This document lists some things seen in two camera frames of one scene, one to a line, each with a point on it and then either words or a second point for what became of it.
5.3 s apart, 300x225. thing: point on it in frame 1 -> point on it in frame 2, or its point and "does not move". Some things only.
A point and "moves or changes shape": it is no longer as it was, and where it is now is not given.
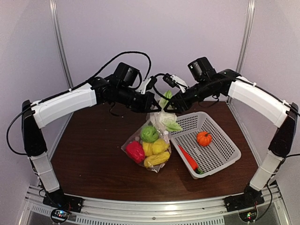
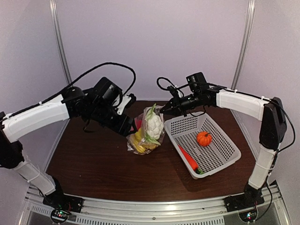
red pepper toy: x=135 y=151 -> x=138 y=123
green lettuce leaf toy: x=198 y=171 does not move
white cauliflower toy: x=167 y=118 -> x=154 y=125
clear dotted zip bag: x=149 y=145 moves or changes shape
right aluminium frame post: x=245 y=40 does not move
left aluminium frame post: x=55 y=17 does not move
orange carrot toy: x=188 y=158 does not move
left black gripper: x=145 y=107 -> x=123 y=126
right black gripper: x=176 y=101 -> x=173 y=102
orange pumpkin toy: x=204 y=138 does not move
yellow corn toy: x=151 y=160 -> x=137 y=139
